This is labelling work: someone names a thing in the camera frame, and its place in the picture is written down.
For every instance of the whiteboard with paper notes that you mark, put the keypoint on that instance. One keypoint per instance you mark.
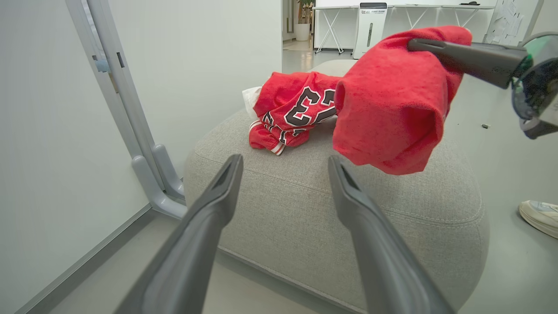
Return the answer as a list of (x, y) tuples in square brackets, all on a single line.
[(505, 19)]

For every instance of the white sneaker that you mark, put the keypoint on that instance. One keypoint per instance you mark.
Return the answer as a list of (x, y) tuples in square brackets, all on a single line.
[(540, 216)]

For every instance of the white air purifier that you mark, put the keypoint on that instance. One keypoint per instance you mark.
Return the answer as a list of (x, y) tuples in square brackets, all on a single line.
[(369, 30)]

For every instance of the white plant pot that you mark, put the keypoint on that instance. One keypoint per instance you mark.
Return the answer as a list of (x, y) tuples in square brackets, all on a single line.
[(302, 31)]

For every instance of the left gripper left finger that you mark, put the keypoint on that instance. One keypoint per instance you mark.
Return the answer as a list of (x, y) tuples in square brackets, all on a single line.
[(196, 244)]

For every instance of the plain red garment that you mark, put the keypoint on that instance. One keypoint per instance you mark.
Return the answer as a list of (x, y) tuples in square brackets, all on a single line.
[(388, 109)]

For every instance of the grey fabric ottoman seat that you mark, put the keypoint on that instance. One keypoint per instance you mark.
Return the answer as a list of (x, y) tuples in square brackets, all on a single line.
[(305, 218)]

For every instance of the grey metal stand frame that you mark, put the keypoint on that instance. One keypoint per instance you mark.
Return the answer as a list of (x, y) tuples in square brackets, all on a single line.
[(126, 109)]

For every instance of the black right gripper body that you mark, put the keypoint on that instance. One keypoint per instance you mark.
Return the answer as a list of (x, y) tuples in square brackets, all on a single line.
[(538, 87)]

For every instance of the white folding table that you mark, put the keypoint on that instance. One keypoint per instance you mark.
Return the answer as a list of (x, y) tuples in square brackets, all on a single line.
[(436, 7), (331, 26)]

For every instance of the white cloth garment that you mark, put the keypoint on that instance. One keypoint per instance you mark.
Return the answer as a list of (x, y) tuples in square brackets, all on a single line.
[(251, 99)]

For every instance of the green potted plant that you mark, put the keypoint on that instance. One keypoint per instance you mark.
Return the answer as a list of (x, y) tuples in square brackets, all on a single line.
[(305, 11)]

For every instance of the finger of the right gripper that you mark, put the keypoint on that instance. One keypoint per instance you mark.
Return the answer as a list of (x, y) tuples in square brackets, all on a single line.
[(479, 61)]

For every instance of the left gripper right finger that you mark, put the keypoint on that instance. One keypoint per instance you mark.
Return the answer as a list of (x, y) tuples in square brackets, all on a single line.
[(383, 261)]

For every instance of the red numbered basketball jersey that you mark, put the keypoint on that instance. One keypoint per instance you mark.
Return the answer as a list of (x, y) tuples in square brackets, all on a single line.
[(292, 104)]

